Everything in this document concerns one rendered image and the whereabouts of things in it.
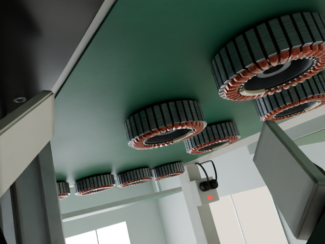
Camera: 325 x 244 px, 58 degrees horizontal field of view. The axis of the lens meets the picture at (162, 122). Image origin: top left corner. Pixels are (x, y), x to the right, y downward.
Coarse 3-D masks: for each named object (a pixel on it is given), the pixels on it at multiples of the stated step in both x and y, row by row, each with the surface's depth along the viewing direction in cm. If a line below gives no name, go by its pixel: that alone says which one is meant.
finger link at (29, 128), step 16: (48, 96) 17; (16, 112) 14; (32, 112) 15; (48, 112) 17; (0, 128) 12; (16, 128) 13; (32, 128) 15; (48, 128) 17; (0, 144) 12; (16, 144) 13; (32, 144) 15; (0, 160) 12; (16, 160) 14; (0, 176) 12; (16, 176) 14; (0, 192) 13
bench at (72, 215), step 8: (160, 192) 362; (168, 192) 369; (176, 192) 398; (120, 200) 329; (128, 200) 334; (136, 200) 340; (144, 200) 382; (88, 208) 306; (96, 208) 311; (104, 208) 316; (112, 208) 351; (64, 216) 290; (72, 216) 294; (80, 216) 339
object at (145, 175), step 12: (144, 168) 86; (156, 168) 93; (168, 168) 92; (180, 168) 94; (84, 180) 77; (96, 180) 77; (108, 180) 79; (120, 180) 85; (132, 180) 84; (144, 180) 91; (156, 180) 98; (60, 192) 71; (84, 192) 77
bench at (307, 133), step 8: (312, 120) 119; (320, 120) 116; (296, 128) 124; (304, 128) 121; (312, 128) 119; (320, 128) 116; (296, 136) 124; (304, 136) 124; (312, 136) 132; (320, 136) 142; (256, 144) 140; (296, 144) 153; (304, 144) 167
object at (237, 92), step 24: (264, 24) 24; (288, 24) 23; (312, 24) 23; (240, 48) 24; (264, 48) 24; (288, 48) 23; (312, 48) 23; (216, 72) 27; (240, 72) 25; (264, 72) 29; (288, 72) 30; (312, 72) 29; (240, 96) 30; (264, 96) 32
